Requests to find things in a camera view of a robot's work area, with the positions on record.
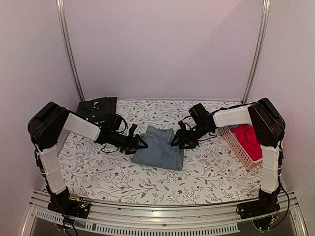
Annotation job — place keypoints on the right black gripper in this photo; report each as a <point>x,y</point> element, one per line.
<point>179,133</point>

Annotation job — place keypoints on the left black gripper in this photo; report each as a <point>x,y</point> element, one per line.
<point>131,145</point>

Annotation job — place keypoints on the light blue denim jeans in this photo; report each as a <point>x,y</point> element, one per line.
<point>159,153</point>

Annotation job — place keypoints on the black pinstriped shirt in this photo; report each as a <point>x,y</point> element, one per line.
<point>94,110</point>

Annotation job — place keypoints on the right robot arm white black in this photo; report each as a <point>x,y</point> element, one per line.
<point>257,127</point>

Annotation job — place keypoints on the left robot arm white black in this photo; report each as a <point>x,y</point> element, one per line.
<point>50,128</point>

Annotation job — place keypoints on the pink perforated laundry basket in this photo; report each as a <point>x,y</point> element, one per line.
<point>239,151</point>

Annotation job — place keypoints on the floral patterned table mat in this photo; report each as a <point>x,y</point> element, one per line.
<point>212,173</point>

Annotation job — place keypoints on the red garment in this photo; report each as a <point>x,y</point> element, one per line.
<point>246,136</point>

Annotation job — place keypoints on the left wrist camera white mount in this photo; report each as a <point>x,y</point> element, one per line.
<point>132,130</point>

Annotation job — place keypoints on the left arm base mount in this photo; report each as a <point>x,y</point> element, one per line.
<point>70,207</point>

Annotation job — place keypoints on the front aluminium rail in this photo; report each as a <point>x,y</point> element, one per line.
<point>122,219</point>

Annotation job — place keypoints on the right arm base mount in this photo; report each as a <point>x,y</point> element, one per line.
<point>263,214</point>

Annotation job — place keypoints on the right aluminium frame post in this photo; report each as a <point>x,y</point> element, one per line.
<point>258,48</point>

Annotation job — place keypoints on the aluminium frame post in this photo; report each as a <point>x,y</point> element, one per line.
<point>258,48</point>
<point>68,49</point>

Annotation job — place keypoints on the left aluminium frame post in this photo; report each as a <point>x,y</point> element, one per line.
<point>68,49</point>

